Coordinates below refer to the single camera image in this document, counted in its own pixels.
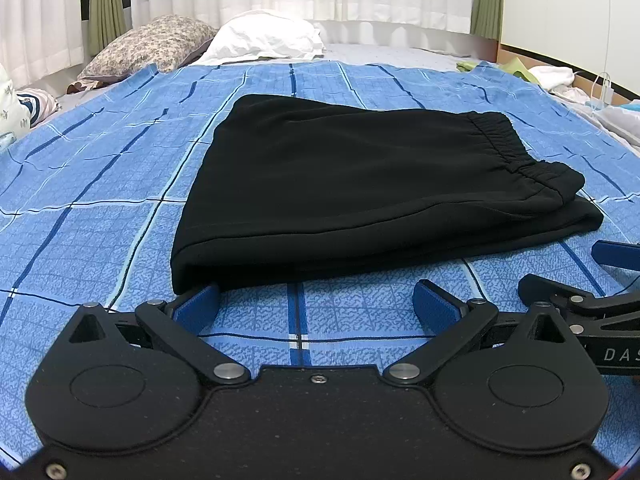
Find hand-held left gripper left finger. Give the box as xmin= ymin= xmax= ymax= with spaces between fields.
xmin=67 ymin=282 xmax=251 ymax=387

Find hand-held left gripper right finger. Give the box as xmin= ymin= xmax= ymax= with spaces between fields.
xmin=387 ymin=279 xmax=583 ymax=386

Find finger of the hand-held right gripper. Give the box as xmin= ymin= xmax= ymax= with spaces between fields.
xmin=591 ymin=240 xmax=640 ymax=273
xmin=517 ymin=274 xmax=640 ymax=318

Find black pants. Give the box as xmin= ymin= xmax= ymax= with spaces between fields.
xmin=170 ymin=94 xmax=606 ymax=297

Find blue checked blanket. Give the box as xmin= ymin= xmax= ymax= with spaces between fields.
xmin=0 ymin=60 xmax=640 ymax=466

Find white cloth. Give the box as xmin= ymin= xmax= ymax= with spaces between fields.
xmin=527 ymin=64 xmax=596 ymax=106

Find green cloth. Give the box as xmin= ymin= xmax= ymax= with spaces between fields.
xmin=456 ymin=57 xmax=542 ymax=85

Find striped cloth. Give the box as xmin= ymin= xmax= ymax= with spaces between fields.
xmin=16 ymin=87 xmax=62 ymax=127

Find floral pillow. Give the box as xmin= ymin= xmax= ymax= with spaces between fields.
xmin=67 ymin=15 xmax=218 ymax=93

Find white patterned quilt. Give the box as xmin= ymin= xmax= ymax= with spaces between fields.
xmin=0 ymin=62 xmax=32 ymax=153

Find white pillow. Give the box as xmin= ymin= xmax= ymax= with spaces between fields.
xmin=192 ymin=10 xmax=326 ymax=66

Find green curtain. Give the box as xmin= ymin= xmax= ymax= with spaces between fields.
xmin=90 ymin=0 xmax=127 ymax=58
xmin=470 ymin=0 xmax=505 ymax=41

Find wooden bed frame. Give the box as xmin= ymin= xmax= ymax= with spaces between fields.
xmin=499 ymin=42 xmax=640 ymax=103

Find white cable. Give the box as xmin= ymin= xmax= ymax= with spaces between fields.
xmin=590 ymin=0 xmax=617 ymax=107

